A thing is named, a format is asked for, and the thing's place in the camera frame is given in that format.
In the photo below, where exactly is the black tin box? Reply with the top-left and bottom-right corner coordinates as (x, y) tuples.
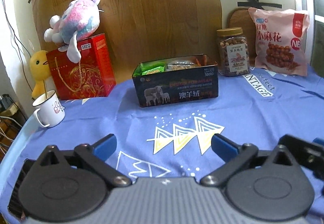
(132, 54), (218, 107)

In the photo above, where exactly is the light green snack packet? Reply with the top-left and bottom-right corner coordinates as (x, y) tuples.
(133, 60), (166, 76)

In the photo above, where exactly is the clear nut packet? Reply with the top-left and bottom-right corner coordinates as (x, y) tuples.
(166, 57), (201, 71)

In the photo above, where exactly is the red orange snack packet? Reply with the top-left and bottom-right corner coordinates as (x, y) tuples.
(195, 55), (207, 67)

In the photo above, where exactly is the white enamel mug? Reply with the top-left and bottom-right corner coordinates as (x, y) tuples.
(32, 90), (65, 128)

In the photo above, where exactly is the red gift bag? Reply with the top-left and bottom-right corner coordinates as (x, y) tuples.
(46, 33), (116, 100)

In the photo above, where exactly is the wooden stick in mug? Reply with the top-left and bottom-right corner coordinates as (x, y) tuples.
(43, 80), (48, 99)

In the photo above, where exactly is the yellow duck plush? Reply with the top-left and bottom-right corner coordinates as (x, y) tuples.
(29, 50), (56, 100)

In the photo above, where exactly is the nut jar with gold lid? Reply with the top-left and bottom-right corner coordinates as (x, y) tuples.
(216, 27), (250, 77)

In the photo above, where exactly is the pink snack bag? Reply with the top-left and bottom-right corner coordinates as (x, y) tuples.
(248, 7), (310, 76)

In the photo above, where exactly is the pink blue plush toy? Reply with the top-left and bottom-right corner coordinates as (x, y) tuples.
(43, 0), (101, 63)

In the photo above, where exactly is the round wooden cutting board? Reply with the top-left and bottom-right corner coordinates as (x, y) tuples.
(226, 7), (256, 67)

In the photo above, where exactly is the wooden backdrop board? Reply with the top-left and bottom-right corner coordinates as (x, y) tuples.
(31, 0), (222, 83)

